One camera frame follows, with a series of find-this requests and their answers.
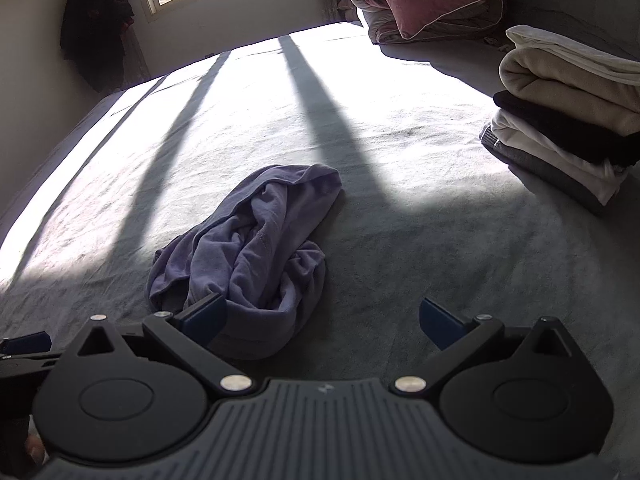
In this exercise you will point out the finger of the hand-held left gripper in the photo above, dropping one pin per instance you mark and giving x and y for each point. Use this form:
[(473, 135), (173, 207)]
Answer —
[(25, 344)]

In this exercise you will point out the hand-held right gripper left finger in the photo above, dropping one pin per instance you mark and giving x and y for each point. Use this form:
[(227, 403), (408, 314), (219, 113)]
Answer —
[(205, 320)]

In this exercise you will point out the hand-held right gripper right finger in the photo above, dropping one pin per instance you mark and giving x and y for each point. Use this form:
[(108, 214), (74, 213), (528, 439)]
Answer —
[(442, 325)]

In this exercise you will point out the purple shirt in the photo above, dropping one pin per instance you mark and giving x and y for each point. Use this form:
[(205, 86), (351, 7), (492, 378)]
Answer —
[(260, 240)]

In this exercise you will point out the bed with grey sheet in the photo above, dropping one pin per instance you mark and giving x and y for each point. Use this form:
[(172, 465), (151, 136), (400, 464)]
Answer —
[(400, 260)]

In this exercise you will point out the folded grey garment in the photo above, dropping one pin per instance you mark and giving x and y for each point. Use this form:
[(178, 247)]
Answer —
[(545, 180)]

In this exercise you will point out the folded cream garment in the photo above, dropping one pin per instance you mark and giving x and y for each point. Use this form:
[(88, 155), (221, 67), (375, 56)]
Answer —
[(560, 160)]

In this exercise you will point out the folded black garment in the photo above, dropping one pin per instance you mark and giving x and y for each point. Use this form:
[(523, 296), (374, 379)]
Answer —
[(560, 127)]

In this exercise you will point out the folded beige garment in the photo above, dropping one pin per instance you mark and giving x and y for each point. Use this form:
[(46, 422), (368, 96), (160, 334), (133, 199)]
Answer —
[(560, 87)]

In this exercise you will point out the folded white garment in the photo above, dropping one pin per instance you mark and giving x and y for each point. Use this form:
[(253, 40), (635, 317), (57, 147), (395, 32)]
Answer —
[(575, 50)]

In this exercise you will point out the dark hanging coat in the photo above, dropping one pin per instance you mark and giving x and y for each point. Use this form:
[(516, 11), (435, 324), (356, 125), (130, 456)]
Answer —
[(95, 25)]

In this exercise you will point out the small pink cushion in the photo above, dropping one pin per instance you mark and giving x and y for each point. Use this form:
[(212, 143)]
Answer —
[(347, 10)]

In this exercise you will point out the grey quilted headboard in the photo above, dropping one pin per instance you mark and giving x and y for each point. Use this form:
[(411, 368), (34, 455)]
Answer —
[(590, 0)]

